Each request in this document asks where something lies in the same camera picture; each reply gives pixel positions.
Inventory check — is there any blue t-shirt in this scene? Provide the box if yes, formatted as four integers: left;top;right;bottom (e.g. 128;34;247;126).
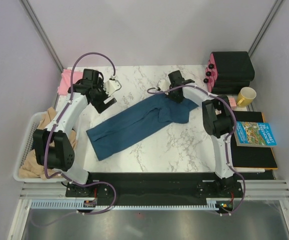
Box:
86;94;198;161

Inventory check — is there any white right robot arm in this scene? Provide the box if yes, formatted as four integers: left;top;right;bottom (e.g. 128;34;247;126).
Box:
167;70;243;197

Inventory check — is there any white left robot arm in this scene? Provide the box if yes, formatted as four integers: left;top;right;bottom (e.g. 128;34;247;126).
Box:
33;68;122;197

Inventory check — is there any pink folded t-shirt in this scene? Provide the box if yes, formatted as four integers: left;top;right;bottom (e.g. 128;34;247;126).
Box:
57;69;83;96

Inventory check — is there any pink power socket cube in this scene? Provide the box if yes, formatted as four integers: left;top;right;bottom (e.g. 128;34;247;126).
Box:
228;97;237;109

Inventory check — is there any black pink drawer organizer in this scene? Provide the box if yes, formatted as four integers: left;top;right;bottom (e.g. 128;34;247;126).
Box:
203;51;255;95

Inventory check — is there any white plastic basket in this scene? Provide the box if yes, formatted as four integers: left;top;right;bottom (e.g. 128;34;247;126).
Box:
13;107;65;183

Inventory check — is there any yellow mug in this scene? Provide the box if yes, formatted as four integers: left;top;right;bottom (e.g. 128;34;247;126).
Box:
236;87;257;108

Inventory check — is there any blue illustrated book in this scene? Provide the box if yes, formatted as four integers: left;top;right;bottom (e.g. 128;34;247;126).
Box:
234;121;277;148

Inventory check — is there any beige t-shirt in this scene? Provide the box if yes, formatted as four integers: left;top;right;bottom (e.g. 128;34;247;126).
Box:
18;106;78;180

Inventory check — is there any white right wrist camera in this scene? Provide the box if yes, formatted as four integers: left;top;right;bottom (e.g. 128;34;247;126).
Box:
156;79;171;92

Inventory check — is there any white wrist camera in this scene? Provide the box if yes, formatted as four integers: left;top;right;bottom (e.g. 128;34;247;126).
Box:
156;79;171;92
103;79;122;96

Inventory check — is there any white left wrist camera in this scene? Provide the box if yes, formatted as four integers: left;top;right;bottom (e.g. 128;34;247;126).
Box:
103;79;122;96

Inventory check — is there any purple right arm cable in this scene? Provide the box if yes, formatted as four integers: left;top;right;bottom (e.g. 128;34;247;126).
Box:
147;84;247;217

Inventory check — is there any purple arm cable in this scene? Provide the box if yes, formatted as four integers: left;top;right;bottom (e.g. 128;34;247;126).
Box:
30;51;118;227
147;84;247;217

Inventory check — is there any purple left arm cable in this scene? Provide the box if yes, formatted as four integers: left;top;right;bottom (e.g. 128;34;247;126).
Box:
30;51;118;227

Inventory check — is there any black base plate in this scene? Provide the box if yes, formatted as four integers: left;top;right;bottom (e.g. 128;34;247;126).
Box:
65;172;241;205

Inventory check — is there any aluminium frame rail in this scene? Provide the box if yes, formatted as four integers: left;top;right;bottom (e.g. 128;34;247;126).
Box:
19;0;64;72
248;0;285;58

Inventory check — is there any white slotted cable duct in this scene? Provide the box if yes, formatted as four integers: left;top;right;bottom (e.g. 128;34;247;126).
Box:
30;198;223;211

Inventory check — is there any aluminium frame rail right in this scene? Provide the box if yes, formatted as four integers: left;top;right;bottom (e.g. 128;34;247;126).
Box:
248;0;285;58

